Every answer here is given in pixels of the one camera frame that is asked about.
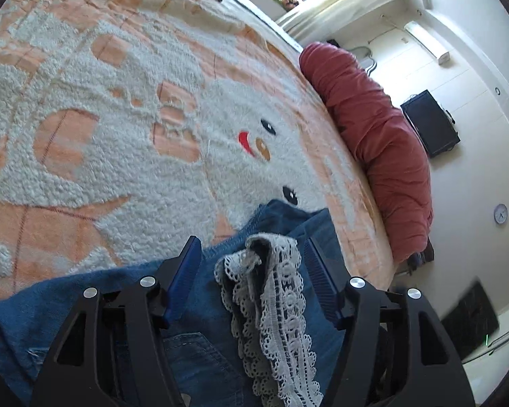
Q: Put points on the white curtain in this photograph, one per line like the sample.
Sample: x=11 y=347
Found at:
x=343 y=4

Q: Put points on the dark floor mat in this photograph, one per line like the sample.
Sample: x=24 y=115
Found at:
x=471 y=320

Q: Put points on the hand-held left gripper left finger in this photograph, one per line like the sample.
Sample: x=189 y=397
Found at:
x=185 y=282

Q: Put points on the round wall clock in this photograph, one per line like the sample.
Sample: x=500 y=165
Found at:
x=500 y=214

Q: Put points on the blue denim pants lace trim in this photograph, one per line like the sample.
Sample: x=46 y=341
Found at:
x=203 y=347

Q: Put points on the red rolled quilt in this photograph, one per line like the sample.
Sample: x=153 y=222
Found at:
x=373 y=144

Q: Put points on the orange white fluffy blanket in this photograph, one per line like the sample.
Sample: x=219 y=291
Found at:
x=131 y=127

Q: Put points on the white air conditioner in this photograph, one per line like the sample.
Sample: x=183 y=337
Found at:
x=426 y=41

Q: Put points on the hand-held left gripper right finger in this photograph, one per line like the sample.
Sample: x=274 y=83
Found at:
x=322 y=290

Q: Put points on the black flat screen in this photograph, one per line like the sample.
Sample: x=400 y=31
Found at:
x=430 y=123

